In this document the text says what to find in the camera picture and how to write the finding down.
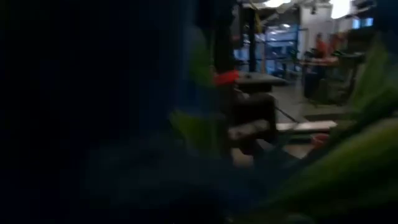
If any person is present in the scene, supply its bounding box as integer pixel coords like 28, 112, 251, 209
312, 32, 330, 60

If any black desk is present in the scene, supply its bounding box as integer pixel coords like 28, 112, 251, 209
235, 72, 289, 93

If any red glass vase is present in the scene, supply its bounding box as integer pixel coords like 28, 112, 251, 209
310, 133, 331, 149

